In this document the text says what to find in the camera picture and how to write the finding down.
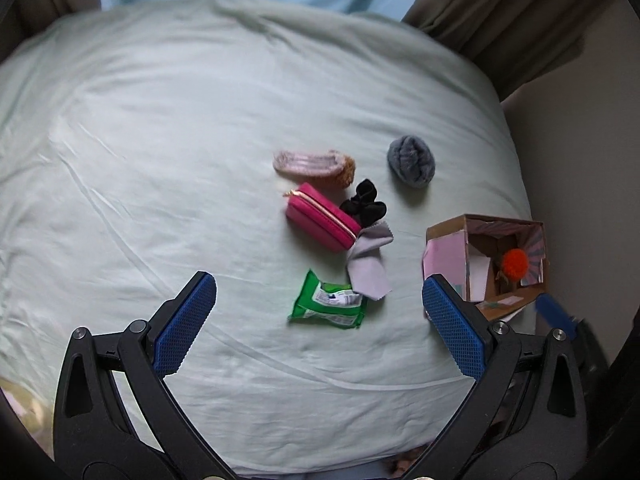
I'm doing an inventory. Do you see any patterned bed sheet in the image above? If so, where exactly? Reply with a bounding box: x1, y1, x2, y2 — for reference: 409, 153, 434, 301
0, 377, 57, 463

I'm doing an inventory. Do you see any black scrunchie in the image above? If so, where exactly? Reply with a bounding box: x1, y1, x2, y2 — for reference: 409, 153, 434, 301
339, 178, 388, 226

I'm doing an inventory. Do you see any orange pompom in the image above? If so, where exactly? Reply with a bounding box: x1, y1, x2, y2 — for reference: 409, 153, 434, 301
500, 248, 530, 279

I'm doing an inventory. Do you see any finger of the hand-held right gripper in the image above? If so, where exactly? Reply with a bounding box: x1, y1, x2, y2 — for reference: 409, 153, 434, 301
534, 293, 609, 377

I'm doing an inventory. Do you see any grey cleaning cloth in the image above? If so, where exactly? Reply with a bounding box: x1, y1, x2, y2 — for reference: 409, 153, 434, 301
346, 222, 394, 302

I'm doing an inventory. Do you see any cardboard box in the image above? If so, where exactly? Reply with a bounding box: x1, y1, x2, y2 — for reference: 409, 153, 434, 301
421, 214, 551, 322

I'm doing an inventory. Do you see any pink zip pouch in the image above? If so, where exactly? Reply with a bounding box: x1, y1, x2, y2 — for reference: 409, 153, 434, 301
283, 183, 362, 251

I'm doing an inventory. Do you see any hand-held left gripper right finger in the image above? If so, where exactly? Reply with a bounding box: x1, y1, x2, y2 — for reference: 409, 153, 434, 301
402, 273, 589, 480

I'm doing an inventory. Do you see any pink fuzzy sock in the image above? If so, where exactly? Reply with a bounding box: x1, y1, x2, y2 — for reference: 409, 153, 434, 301
272, 148, 357, 190

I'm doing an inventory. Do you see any green wipes packet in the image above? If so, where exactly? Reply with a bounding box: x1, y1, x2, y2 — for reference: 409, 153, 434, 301
287, 269, 369, 331

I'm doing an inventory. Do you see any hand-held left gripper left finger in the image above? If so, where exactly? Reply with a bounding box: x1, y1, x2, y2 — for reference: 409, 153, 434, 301
52, 270, 237, 480

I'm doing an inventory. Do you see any grey knitted ball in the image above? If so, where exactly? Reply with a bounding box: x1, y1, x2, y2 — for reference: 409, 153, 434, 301
387, 135, 436, 189

